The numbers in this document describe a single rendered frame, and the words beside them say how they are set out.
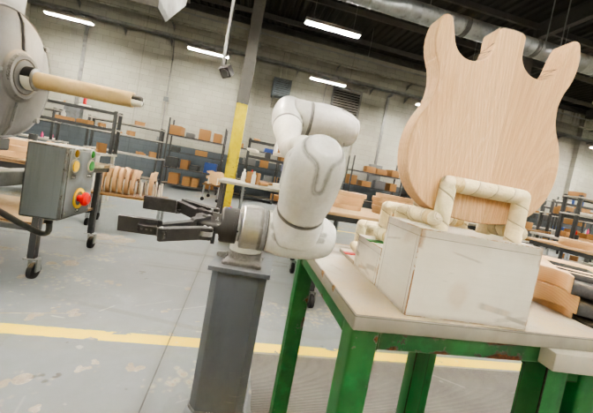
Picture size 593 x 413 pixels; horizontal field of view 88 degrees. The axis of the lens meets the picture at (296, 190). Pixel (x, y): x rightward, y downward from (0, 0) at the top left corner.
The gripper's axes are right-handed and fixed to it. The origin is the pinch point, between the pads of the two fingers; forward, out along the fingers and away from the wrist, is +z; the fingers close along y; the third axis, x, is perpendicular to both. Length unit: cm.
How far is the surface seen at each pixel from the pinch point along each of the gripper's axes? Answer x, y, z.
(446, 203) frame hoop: 15, -11, -58
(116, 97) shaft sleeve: 21.2, 7.0, 8.5
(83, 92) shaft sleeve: 20.9, 7.1, 14.8
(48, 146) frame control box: 4.6, 25.2, 31.0
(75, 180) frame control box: -4.3, 28.8, 25.9
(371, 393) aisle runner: -115, 72, -112
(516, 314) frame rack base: -4, -16, -78
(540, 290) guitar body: -6, 1, -103
